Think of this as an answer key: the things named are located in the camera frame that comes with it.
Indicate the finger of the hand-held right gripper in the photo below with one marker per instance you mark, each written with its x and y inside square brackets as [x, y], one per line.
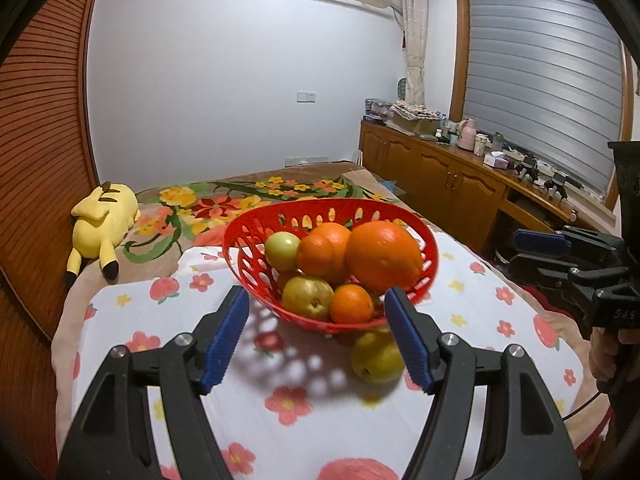
[540, 241]
[550, 272]

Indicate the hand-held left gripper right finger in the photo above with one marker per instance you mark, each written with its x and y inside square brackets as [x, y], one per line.
[410, 340]

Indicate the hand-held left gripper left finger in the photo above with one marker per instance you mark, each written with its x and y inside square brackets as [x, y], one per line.
[227, 340]

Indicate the yellow pear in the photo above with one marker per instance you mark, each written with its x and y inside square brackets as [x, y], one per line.
[375, 360]

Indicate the small mandarin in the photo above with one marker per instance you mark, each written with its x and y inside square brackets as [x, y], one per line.
[351, 304]

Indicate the red plastic basket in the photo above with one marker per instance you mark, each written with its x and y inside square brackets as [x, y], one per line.
[300, 316]

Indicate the large orange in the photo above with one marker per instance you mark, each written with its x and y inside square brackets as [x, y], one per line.
[382, 257]
[322, 255]

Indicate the yellow-green pear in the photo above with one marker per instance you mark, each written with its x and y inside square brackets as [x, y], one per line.
[307, 297]

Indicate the person's right hand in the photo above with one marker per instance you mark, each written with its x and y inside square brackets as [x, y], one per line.
[602, 355]

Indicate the black device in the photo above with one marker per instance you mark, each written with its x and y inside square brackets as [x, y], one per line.
[526, 167]
[555, 185]

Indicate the pink tissue box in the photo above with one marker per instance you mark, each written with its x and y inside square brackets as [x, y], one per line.
[495, 160]

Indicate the white flower-print cloth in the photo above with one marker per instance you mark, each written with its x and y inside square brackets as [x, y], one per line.
[300, 410]

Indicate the small yellow-green fruit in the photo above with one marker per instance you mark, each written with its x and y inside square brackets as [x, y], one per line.
[281, 251]

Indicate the wooden cabinet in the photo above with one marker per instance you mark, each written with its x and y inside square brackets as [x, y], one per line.
[450, 180]

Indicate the white cup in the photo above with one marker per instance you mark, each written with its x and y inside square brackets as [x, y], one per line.
[482, 145]

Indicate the pink kettle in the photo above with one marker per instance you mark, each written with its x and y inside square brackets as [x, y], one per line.
[467, 135]

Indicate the grey window blind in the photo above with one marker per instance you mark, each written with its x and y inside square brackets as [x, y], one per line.
[540, 75]

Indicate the blue cloth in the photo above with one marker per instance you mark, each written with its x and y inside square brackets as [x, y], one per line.
[392, 186]

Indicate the yellow plush toy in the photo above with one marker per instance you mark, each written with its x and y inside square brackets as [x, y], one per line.
[105, 215]

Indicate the pile of folded cloths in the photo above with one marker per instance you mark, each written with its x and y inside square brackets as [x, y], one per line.
[415, 112]

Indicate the small green fan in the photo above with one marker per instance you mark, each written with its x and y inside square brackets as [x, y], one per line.
[403, 89]

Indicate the clear plastic box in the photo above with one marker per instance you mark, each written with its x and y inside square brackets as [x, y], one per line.
[377, 110]

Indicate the white curtain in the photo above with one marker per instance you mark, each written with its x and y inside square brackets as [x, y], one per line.
[415, 35]

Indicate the wooden louvred wardrobe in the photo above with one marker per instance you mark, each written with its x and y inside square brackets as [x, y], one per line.
[40, 135]

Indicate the white wall socket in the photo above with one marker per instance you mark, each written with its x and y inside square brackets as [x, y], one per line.
[305, 160]

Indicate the wooden window frame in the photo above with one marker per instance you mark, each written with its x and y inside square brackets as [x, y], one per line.
[459, 60]

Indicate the white wall switch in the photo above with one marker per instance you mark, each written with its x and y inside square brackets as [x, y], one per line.
[306, 97]

